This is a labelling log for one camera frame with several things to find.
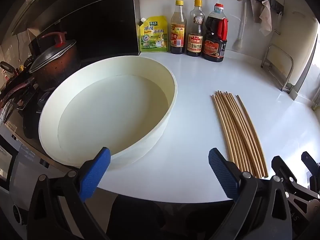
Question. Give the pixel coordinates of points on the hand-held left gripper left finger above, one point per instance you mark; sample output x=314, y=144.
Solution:
x=95, y=170

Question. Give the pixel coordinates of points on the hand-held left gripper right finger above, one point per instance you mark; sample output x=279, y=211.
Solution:
x=222, y=172

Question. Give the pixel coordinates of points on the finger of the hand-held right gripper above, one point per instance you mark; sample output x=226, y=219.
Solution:
x=280, y=165
x=308, y=160

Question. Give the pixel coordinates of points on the pile of wooden chopsticks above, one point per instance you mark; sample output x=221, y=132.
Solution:
x=240, y=142

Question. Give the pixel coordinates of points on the white round tray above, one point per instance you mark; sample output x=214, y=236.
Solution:
x=112, y=110

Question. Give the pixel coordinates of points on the black gas stove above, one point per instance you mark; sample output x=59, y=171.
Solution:
x=37, y=110

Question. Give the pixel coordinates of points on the glass pot lid red knob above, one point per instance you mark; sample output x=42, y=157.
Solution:
x=50, y=57

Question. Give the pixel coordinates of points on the yellow-capped soy sauce bottle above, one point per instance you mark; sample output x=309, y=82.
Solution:
x=195, y=42

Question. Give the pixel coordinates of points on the yellow-capped vinegar bottle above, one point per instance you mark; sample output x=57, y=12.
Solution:
x=178, y=37

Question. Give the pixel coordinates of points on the yellow seasoning pouch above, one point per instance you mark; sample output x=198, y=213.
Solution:
x=152, y=37

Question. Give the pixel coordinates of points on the beige hanging rag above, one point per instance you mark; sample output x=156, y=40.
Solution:
x=263, y=20

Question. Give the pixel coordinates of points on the black range hood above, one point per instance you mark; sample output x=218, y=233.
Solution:
x=87, y=17

